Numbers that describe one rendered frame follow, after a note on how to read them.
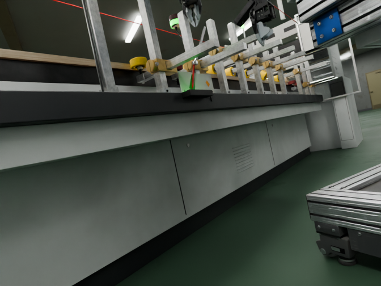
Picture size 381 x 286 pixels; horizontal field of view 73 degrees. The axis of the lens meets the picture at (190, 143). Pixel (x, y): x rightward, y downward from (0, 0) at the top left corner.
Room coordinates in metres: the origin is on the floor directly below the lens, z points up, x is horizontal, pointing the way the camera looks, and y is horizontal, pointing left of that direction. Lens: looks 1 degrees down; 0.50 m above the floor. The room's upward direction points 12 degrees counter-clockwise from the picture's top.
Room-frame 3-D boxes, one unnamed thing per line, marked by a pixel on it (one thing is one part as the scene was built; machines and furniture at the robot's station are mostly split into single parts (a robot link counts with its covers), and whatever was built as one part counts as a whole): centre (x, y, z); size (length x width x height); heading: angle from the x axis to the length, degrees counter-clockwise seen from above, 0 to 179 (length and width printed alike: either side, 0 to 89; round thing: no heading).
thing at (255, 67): (1.85, -0.57, 0.87); 0.04 x 0.04 x 0.48; 51
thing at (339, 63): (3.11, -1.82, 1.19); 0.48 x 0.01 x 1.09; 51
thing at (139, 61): (1.20, 0.15, 0.85); 0.08 x 0.08 x 0.11
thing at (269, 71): (2.04, -0.72, 0.92); 0.04 x 0.04 x 0.48; 51
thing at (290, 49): (1.87, -0.60, 0.95); 0.50 x 0.04 x 0.04; 51
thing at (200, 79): (1.23, -0.09, 0.75); 0.26 x 0.01 x 0.10; 141
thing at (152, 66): (1.09, 0.05, 0.82); 0.14 x 0.06 x 0.05; 141
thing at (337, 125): (3.85, -1.49, 0.95); 1.65 x 0.70 x 1.90; 51
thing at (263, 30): (1.06, -0.38, 0.86); 0.06 x 0.03 x 0.09; 51
